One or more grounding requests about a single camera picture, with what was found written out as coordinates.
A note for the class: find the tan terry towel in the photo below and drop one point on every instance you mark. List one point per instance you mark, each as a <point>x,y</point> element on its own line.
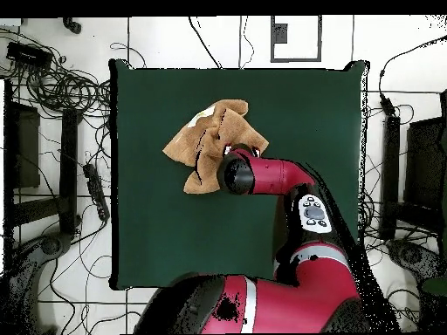
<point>195,139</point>

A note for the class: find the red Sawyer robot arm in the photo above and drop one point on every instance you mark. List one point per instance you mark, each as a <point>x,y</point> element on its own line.
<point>279,174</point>

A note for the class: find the dark green tablecloth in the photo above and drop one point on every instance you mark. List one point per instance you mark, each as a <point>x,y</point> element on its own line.
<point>157,226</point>

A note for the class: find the long black power strip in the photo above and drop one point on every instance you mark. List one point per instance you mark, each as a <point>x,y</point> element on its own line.
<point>95,188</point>

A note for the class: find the dark tripod base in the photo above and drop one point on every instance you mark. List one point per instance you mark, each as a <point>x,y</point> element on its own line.
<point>412,254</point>
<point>52,244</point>

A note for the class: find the small black curved object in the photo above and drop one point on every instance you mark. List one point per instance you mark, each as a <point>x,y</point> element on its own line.
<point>72,26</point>

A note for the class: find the black adapter box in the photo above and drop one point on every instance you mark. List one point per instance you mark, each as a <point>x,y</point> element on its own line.
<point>28,54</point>

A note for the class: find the grey square floor frame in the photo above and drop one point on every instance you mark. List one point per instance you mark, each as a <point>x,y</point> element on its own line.
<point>280,33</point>

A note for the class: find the black metal stand frame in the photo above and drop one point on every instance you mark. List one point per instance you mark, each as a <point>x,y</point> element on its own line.
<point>391,157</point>
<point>68,157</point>

